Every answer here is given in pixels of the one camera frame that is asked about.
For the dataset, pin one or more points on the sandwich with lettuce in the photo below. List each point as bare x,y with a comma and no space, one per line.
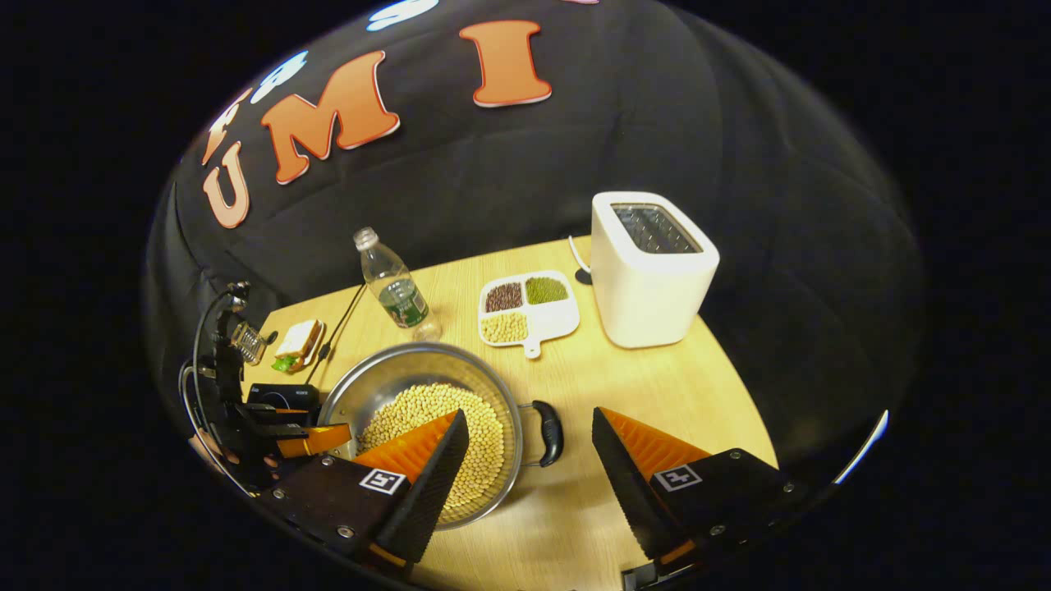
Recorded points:
297,338

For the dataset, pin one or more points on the black backdrop cloth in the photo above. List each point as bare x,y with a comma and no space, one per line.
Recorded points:
534,156

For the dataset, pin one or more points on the white toaster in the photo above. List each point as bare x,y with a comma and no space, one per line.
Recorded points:
649,295

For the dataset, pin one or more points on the clear plastic water bottle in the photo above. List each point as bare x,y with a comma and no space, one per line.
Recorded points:
398,291

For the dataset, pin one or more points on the white divided bean tray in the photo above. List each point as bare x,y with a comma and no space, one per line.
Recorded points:
546,318

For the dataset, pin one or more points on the pile of soybeans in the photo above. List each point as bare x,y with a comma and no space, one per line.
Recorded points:
484,443

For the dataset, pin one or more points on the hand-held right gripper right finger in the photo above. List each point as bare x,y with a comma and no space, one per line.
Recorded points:
632,492

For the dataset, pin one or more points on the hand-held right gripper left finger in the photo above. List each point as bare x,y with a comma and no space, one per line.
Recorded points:
431,484

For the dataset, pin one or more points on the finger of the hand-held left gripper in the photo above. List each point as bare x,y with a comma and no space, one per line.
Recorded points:
316,441
279,411

